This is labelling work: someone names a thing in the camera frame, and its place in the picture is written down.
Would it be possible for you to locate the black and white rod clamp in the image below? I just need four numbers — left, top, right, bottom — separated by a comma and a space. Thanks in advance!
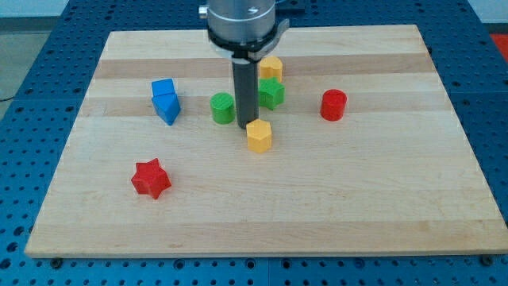
207, 18, 290, 64

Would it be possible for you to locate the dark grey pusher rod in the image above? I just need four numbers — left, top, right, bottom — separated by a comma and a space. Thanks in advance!
232, 59, 259, 129

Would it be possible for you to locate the green cylinder block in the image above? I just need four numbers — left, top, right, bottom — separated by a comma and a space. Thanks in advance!
210, 92, 235, 125

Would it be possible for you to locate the green star block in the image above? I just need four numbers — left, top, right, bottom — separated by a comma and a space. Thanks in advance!
259, 77, 285, 110

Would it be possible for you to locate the red star block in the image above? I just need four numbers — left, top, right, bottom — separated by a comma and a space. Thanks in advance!
131, 158, 171, 199

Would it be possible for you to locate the yellow heart block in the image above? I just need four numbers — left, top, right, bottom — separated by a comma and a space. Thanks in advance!
259, 56, 283, 83

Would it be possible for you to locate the yellow hexagon block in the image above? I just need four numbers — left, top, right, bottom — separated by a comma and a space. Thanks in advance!
246, 119, 272, 153

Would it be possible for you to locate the blue triangle block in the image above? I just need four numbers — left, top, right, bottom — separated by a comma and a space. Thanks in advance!
152, 94, 181, 126

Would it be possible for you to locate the blue cube block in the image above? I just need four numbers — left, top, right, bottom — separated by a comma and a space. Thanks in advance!
151, 79, 175, 97

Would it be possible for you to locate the red cylinder block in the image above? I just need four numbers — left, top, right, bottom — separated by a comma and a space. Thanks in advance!
320, 89, 348, 122

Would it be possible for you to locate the wooden board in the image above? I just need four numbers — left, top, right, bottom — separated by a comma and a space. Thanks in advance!
25, 25, 507, 258

